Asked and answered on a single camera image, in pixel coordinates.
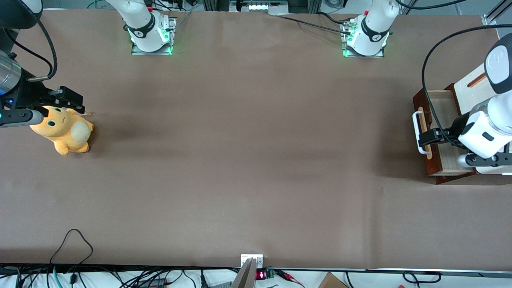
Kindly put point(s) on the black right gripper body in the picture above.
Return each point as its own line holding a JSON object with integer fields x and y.
{"x": 28, "y": 95}

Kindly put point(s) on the brown cardboard box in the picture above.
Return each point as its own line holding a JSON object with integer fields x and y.
{"x": 332, "y": 282}

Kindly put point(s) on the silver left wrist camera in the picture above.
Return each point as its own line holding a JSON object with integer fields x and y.
{"x": 466, "y": 160}

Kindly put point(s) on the black power plug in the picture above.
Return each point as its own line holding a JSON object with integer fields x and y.
{"x": 203, "y": 280}

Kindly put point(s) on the red black clip leads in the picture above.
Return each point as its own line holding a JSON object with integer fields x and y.
{"x": 286, "y": 275}

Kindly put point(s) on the white metal bracket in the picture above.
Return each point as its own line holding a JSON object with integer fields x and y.
{"x": 258, "y": 262}

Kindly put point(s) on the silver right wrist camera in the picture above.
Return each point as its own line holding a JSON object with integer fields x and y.
{"x": 22, "y": 118}

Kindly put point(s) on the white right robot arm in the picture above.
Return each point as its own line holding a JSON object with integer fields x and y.
{"x": 140, "y": 20}

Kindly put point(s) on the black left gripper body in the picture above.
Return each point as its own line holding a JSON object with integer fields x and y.
{"x": 448, "y": 133}

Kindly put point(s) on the orange plush toy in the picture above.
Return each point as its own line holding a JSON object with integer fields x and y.
{"x": 68, "y": 136}

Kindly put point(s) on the aluminium frame profile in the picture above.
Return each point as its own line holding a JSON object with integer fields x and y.
{"x": 490, "y": 19}

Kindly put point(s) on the black power adapter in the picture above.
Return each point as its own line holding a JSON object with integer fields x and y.
{"x": 154, "y": 283}

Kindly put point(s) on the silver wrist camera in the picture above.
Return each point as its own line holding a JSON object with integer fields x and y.
{"x": 22, "y": 118}
{"x": 466, "y": 160}

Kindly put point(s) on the cream white plastic box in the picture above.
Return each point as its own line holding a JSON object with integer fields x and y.
{"x": 468, "y": 94}

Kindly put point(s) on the red LED display module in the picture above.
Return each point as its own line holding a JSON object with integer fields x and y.
{"x": 260, "y": 275}

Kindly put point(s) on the white power strip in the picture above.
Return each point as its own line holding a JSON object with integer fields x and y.
{"x": 260, "y": 7}

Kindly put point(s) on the grey metal bar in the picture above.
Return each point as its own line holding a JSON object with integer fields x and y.
{"x": 244, "y": 278}

